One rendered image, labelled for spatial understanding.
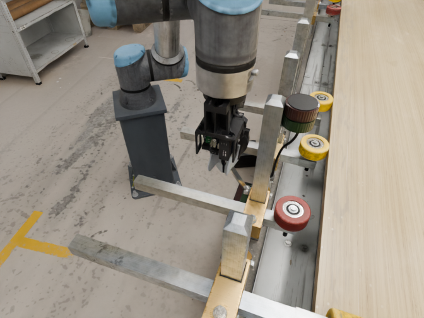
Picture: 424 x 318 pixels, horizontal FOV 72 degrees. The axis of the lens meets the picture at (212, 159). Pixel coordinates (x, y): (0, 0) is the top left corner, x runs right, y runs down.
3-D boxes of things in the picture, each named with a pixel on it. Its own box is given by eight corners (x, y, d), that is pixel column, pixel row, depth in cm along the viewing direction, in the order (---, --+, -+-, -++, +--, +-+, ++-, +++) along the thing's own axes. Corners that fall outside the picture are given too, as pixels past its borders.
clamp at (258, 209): (238, 233, 72) (240, 221, 68) (251, 192, 81) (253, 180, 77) (260, 240, 70) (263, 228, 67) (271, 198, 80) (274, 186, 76)
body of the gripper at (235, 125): (194, 156, 53) (190, 99, 44) (209, 128, 59) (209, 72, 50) (235, 166, 51) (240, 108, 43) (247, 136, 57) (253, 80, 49)
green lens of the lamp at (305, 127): (279, 129, 54) (281, 120, 53) (284, 111, 59) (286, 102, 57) (312, 135, 53) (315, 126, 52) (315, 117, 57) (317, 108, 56)
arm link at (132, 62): (118, 77, 151) (110, 43, 139) (152, 73, 154) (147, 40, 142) (120, 93, 140) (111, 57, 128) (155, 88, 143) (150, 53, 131)
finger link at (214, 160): (202, 183, 60) (201, 151, 54) (211, 164, 64) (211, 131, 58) (216, 187, 60) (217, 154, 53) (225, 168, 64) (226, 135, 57)
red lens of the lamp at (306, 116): (281, 118, 53) (283, 108, 51) (286, 101, 57) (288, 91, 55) (315, 125, 51) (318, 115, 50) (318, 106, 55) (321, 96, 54)
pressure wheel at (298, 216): (265, 243, 72) (272, 216, 64) (272, 217, 78) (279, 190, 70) (298, 253, 71) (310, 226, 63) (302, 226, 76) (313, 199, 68)
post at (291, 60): (261, 183, 105) (284, 53, 71) (263, 176, 107) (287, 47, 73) (270, 185, 104) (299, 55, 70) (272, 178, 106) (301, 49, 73)
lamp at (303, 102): (267, 187, 66) (283, 106, 51) (271, 170, 70) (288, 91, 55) (293, 193, 65) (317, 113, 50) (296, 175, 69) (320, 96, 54)
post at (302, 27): (274, 140, 122) (298, 19, 88) (276, 135, 124) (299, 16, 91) (282, 142, 121) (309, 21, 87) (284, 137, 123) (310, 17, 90)
